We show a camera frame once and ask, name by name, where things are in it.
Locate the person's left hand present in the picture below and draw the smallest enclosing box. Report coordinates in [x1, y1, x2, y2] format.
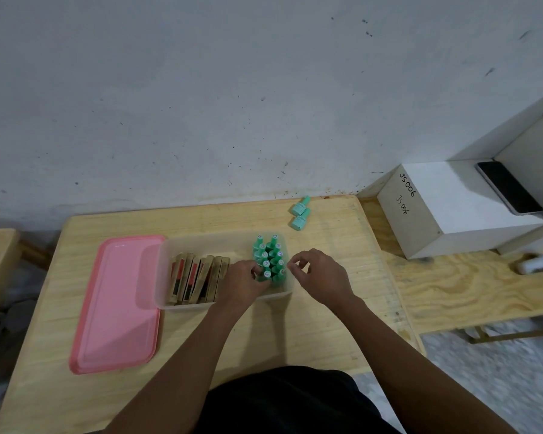
[216, 259, 273, 314]

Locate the person's right hand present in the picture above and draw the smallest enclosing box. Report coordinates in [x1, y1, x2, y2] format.
[287, 248, 359, 309]

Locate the person's right forearm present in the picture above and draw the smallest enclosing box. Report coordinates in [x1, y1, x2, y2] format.
[319, 294, 521, 434]

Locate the person's left forearm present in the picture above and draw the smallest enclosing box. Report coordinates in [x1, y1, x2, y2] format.
[106, 296, 259, 434]

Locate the cluster of green bottles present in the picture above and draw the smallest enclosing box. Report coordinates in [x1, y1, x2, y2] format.
[252, 234, 290, 285]

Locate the row of tan flat boxes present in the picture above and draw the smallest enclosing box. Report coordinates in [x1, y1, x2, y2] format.
[167, 252, 231, 306]

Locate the clear plastic container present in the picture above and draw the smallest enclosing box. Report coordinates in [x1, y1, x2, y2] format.
[136, 231, 295, 311]

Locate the person's black clothing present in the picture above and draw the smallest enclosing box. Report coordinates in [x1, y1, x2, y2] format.
[198, 366, 408, 434]

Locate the pink plastic lid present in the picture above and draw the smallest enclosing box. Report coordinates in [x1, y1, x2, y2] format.
[69, 235, 167, 375]

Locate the white box with handwriting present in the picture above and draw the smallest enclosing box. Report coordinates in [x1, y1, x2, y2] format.
[377, 161, 543, 260]

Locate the black smartphone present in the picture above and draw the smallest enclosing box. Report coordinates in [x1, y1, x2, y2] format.
[475, 161, 543, 216]

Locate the white handheld device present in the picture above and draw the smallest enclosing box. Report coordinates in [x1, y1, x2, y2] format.
[517, 254, 543, 276]

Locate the white shelf unit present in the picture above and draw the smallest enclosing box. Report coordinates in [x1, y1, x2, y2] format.
[357, 86, 543, 256]

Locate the metal table frame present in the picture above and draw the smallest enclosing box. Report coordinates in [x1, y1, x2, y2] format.
[468, 325, 543, 345]

